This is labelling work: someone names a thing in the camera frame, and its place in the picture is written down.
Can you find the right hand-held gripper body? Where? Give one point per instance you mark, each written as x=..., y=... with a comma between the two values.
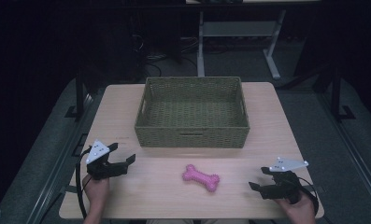
x=285, y=186

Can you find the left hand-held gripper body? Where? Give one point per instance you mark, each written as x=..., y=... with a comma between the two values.
x=96, y=152

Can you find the pink bone-shaped dog toy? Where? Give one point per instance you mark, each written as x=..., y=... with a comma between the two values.
x=200, y=177

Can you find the green woven basket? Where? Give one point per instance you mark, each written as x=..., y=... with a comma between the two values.
x=192, y=137

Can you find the person's right hand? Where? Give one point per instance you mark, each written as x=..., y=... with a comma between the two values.
x=300, y=211

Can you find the person's left hand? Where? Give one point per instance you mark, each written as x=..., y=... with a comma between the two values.
x=97, y=193

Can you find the black metal stand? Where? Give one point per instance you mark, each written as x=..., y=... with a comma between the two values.
x=79, y=96
x=337, y=99

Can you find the white metal desk frame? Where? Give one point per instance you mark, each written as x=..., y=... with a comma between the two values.
x=239, y=29

